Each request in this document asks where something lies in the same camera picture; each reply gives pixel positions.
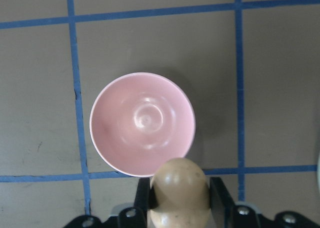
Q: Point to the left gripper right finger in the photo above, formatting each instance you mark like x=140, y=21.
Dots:
x=221, y=203

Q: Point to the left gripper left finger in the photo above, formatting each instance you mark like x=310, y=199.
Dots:
x=141, y=202

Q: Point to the beige egg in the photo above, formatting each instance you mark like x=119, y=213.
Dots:
x=181, y=195

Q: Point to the pink bowl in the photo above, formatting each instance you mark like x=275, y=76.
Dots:
x=141, y=120

